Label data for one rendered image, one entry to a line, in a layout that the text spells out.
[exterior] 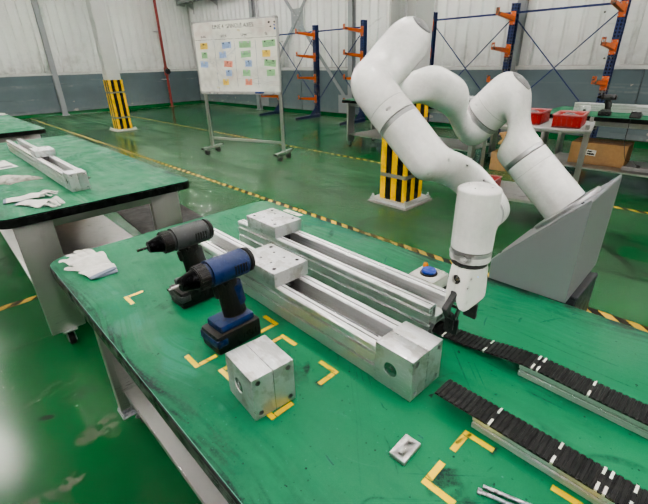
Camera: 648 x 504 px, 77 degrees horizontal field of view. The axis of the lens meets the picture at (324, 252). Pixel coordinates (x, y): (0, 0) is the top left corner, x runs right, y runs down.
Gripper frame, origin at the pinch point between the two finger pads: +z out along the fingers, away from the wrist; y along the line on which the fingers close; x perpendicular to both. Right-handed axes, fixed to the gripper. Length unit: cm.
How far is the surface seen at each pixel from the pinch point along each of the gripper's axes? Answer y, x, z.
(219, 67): 273, 564, -49
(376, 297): -5.1, 20.6, 0.7
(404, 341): -20.1, 1.2, -4.3
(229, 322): -39, 35, -2
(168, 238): -40, 59, -15
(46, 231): -49, 189, 17
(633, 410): -0.8, -33.9, 2.0
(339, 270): -5.1, 33.9, -2.2
